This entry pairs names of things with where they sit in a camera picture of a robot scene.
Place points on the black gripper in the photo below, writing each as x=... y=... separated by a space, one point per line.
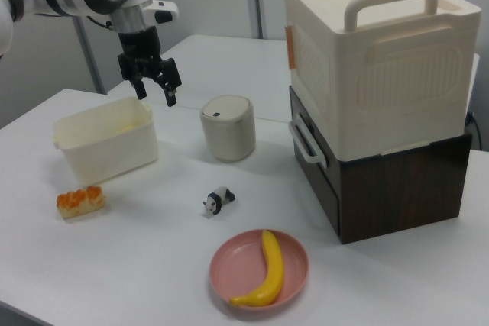
x=139 y=51

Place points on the cream plastic box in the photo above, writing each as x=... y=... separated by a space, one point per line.
x=111 y=154

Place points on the small beige trash can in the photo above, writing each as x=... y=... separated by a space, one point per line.
x=229 y=131

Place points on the toy panda figure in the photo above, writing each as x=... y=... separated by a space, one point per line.
x=218 y=200

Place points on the toy bread with orange topping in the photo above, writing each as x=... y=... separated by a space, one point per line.
x=81 y=201

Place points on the pink plate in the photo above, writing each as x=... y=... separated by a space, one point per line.
x=237 y=261

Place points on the yellow toy banana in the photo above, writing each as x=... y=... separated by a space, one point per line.
x=273 y=261

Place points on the dark wooden drawer unit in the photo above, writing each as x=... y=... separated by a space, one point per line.
x=401 y=196

